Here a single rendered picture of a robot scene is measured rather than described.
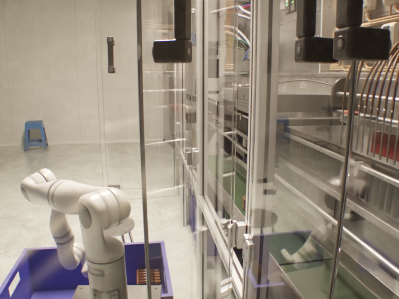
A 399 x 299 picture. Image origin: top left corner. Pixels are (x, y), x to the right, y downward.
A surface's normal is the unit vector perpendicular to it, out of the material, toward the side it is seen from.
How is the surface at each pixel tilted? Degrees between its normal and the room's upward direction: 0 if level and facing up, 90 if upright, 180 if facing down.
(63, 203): 91
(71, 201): 82
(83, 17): 90
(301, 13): 90
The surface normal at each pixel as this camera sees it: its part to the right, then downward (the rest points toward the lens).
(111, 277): 0.46, 0.18
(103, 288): 0.03, 0.20
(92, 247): -0.50, 0.20
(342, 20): -0.99, 0.03
